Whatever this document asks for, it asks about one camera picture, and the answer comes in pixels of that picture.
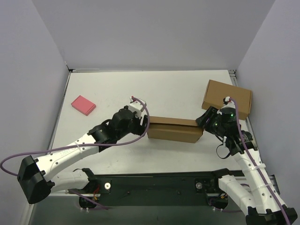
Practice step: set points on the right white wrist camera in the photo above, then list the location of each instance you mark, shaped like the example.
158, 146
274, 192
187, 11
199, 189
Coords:
227, 100

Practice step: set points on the aluminium frame rail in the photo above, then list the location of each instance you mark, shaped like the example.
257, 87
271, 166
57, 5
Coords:
274, 184

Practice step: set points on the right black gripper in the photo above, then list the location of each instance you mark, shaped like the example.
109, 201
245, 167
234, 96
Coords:
206, 118

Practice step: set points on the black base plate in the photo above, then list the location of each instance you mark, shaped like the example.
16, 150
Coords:
154, 189

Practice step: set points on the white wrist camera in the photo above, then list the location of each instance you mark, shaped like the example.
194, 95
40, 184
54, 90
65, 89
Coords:
227, 100
136, 107

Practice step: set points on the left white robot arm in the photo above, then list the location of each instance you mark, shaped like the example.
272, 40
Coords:
38, 177

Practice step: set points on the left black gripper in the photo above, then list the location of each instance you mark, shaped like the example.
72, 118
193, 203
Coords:
144, 123

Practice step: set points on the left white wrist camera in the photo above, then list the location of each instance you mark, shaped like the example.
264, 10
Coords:
136, 107

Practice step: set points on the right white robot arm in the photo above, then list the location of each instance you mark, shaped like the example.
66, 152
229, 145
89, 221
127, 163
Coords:
261, 204

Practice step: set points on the small pink box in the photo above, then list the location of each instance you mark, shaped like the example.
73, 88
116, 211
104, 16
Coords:
83, 105

